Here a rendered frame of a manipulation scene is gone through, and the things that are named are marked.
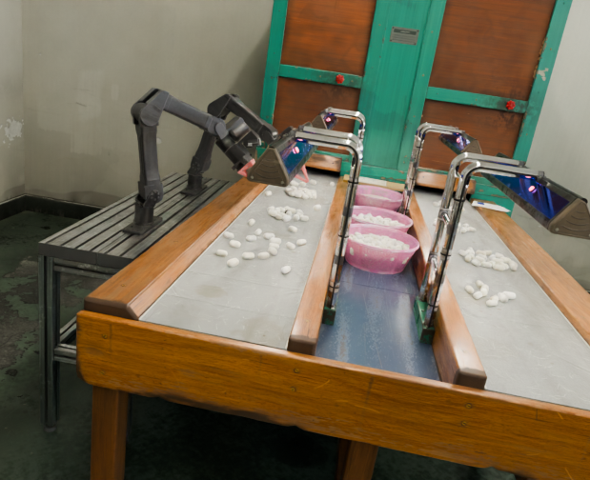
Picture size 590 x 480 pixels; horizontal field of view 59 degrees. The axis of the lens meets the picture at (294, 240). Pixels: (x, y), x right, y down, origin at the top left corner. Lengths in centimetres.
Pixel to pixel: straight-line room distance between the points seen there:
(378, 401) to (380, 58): 197
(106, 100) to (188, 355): 295
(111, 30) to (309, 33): 155
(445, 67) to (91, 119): 237
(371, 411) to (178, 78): 293
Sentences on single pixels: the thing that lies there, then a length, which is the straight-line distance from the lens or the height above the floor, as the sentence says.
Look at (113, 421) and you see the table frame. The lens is 128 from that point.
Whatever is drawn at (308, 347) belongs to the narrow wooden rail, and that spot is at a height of 75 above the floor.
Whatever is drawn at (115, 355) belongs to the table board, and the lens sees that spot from 112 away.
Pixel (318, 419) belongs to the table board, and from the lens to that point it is 107.
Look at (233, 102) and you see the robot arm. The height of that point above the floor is 109.
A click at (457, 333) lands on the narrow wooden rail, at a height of 76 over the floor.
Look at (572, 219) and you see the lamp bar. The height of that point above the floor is 107.
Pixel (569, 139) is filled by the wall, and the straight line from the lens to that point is 374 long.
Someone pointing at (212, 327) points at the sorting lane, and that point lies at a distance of 107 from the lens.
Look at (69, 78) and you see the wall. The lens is 396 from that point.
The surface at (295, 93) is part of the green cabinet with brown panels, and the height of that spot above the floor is 114.
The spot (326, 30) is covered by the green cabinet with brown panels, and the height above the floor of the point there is 145.
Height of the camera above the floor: 125
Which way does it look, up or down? 18 degrees down
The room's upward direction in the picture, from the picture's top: 9 degrees clockwise
